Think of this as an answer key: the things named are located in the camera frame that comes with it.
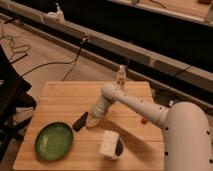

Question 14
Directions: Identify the dark round bowl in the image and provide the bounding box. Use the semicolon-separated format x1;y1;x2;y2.
114;138;124;159

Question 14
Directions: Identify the black eraser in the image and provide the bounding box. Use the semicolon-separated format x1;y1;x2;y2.
73;112;88;131

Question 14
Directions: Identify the black chair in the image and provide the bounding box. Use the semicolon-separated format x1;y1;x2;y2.
0;45;36;162

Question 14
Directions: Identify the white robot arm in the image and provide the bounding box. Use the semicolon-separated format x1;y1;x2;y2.
86;83;213;171

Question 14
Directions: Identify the clear small bottle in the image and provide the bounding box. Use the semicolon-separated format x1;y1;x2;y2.
117;65;126;90

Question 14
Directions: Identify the green plate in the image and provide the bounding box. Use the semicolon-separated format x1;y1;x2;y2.
34;122;74;161

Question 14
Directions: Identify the black floor cable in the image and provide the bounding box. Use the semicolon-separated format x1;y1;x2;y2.
20;36;90;82

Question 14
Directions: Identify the white clamp on rail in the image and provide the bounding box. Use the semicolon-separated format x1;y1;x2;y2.
46;4;65;22

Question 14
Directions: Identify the white sponge block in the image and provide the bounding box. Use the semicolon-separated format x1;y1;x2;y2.
99;130;119;158

